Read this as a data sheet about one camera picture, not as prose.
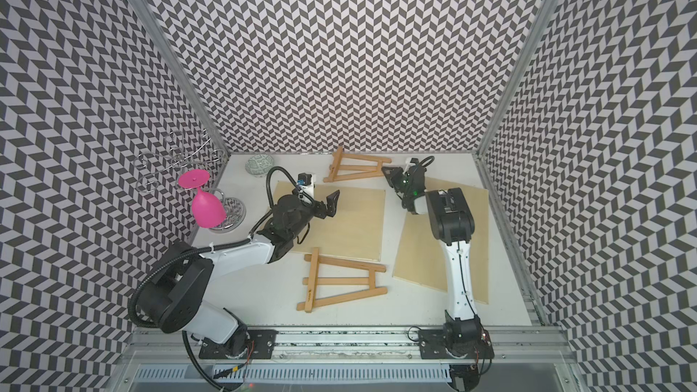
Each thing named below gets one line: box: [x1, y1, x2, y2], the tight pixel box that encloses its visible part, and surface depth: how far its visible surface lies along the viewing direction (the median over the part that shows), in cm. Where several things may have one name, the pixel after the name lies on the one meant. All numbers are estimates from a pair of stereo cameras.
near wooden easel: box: [295, 246, 389, 314], surface depth 84 cm
